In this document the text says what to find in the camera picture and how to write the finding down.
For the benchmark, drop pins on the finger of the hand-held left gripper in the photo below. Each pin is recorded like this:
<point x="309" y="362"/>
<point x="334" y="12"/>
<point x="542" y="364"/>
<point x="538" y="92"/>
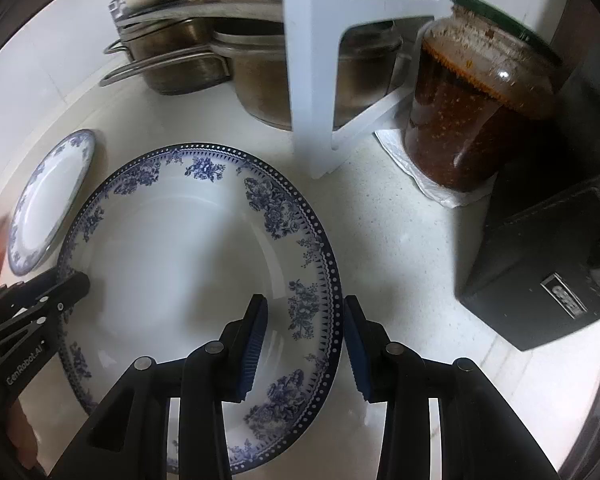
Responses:
<point x="72" y="287"/>
<point x="40" y="280"/>

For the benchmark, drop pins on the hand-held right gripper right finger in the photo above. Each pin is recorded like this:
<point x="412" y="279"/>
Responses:
<point x="357" y="352"/>

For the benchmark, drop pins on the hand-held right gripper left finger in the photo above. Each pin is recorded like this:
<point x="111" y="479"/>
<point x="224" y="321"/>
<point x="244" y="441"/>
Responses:
<point x="252" y="347"/>

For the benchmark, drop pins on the large blue floral plate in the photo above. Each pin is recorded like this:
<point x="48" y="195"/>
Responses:
<point x="180" y="260"/>

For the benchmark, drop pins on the person's left hand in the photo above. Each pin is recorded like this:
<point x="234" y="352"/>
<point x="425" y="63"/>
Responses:
<point x="25" y="435"/>

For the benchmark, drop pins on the small blue floral plate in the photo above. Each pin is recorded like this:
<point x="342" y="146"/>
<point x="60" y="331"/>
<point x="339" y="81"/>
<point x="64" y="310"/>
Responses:
<point x="50" y="195"/>

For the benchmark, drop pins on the black box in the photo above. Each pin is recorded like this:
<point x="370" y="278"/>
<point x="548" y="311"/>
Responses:
<point x="525" y="260"/>

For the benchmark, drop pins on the white paper towel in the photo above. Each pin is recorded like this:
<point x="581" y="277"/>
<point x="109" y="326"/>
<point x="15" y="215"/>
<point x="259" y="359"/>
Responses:
<point x="405" y="160"/>

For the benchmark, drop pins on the glass jar of chili sauce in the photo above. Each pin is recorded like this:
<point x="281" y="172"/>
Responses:
<point x="460" y="125"/>

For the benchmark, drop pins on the large steel pot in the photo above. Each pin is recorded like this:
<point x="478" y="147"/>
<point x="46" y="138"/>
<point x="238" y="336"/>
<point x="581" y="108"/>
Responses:
<point x="260" y="80"/>

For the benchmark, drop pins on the white plastic rack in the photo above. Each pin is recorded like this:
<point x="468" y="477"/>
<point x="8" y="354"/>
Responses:
<point x="310" y="60"/>

